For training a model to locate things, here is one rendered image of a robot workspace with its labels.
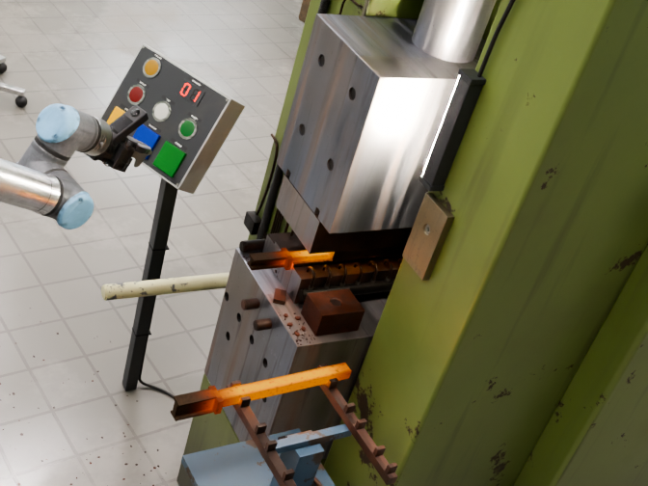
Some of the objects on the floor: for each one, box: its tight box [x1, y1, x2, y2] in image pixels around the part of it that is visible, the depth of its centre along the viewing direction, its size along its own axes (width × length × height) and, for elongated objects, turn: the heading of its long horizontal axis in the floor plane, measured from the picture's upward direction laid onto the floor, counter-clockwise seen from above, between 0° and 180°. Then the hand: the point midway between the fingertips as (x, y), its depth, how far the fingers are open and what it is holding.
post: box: [122, 177, 177, 391], centre depth 292 cm, size 4×4×108 cm
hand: (148, 148), depth 243 cm, fingers closed
